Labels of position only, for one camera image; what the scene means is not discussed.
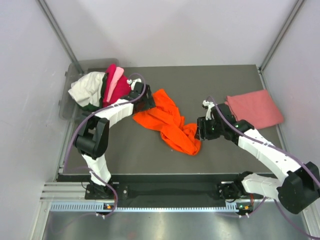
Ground grey plastic bin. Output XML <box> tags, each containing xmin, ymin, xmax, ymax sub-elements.
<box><xmin>58</xmin><ymin>58</ymin><xmax>119</xmax><ymax>121</ymax></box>

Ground folded pink t shirt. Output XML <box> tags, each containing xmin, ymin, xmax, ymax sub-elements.
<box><xmin>225</xmin><ymin>89</ymin><xmax>284</xmax><ymax>130</ymax></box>

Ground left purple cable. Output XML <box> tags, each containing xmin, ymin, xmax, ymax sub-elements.
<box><xmin>49</xmin><ymin>72</ymin><xmax>147</xmax><ymax>231</ymax></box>

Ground slotted grey cable duct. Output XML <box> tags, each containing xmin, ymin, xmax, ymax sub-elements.
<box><xmin>50</xmin><ymin>201</ymin><xmax>252</xmax><ymax>213</ymax></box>

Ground aluminium frame post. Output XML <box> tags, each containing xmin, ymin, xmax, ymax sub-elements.
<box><xmin>258</xmin><ymin>0</ymin><xmax>307</xmax><ymax>74</ymax></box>
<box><xmin>36</xmin><ymin>0</ymin><xmax>84</xmax><ymax>75</ymax></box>

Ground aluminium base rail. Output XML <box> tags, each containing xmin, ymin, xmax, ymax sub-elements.
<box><xmin>39</xmin><ymin>181</ymin><xmax>91</xmax><ymax>202</ymax></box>

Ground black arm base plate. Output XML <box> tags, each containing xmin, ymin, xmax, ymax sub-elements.
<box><xmin>100</xmin><ymin>173</ymin><xmax>246</xmax><ymax>207</ymax></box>

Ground left aluminium frame post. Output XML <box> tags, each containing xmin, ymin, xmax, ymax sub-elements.
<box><xmin>36</xmin><ymin>0</ymin><xmax>84</xmax><ymax>75</ymax></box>

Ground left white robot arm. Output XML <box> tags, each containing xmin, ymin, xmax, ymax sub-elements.
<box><xmin>73</xmin><ymin>78</ymin><xmax>156</xmax><ymax>200</ymax></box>

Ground light pink t shirt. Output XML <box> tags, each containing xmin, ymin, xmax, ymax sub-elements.
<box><xmin>106</xmin><ymin>66</ymin><xmax>124</xmax><ymax>103</ymax></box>

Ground magenta t shirt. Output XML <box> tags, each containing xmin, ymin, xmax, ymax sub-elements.
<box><xmin>102</xmin><ymin>64</ymin><xmax>131</xmax><ymax>108</ymax></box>

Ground white t shirt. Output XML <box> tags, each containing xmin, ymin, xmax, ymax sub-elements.
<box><xmin>68</xmin><ymin>71</ymin><xmax>106</xmax><ymax>107</ymax></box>

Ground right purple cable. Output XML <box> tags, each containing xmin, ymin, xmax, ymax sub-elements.
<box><xmin>206</xmin><ymin>96</ymin><xmax>320</xmax><ymax>240</ymax></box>

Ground purple cable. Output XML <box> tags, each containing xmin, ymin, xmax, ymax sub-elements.
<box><xmin>49</xmin><ymin>72</ymin><xmax>147</xmax><ymax>231</ymax></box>
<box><xmin>206</xmin><ymin>96</ymin><xmax>320</xmax><ymax>240</ymax></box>

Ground dark green t shirt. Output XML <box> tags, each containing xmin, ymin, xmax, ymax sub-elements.
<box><xmin>78</xmin><ymin>72</ymin><xmax>108</xmax><ymax>112</ymax></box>

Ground right aluminium frame post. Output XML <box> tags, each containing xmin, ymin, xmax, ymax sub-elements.
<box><xmin>258</xmin><ymin>0</ymin><xmax>307</xmax><ymax>74</ymax></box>

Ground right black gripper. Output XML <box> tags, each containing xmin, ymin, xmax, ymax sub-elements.
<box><xmin>194</xmin><ymin>115</ymin><xmax>224</xmax><ymax>141</ymax></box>

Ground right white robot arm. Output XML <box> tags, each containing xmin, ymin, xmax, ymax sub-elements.
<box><xmin>195</xmin><ymin>99</ymin><xmax>320</xmax><ymax>214</ymax></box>

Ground orange t shirt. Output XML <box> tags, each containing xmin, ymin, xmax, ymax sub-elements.
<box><xmin>133</xmin><ymin>89</ymin><xmax>202</xmax><ymax>156</ymax></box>

